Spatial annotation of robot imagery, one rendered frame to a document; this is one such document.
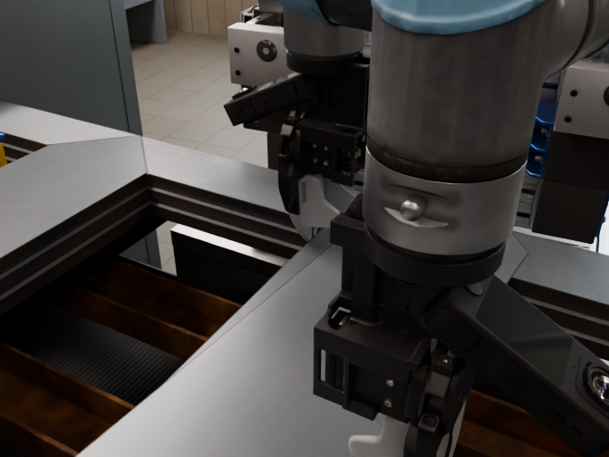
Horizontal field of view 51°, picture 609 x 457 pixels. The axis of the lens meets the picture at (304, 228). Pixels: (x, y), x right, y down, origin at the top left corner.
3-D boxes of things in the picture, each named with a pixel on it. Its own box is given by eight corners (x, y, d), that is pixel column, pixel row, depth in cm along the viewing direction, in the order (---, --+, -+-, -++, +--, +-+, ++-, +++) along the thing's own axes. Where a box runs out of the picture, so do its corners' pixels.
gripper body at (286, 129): (351, 195, 61) (356, 70, 54) (273, 175, 64) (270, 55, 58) (382, 164, 67) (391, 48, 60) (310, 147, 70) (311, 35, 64)
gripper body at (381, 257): (363, 332, 44) (374, 173, 38) (488, 376, 40) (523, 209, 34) (310, 406, 38) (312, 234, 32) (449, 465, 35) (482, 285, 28)
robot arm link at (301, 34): (266, 5, 56) (312, -11, 62) (268, 58, 58) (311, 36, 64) (344, 16, 53) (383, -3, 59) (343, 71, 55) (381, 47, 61)
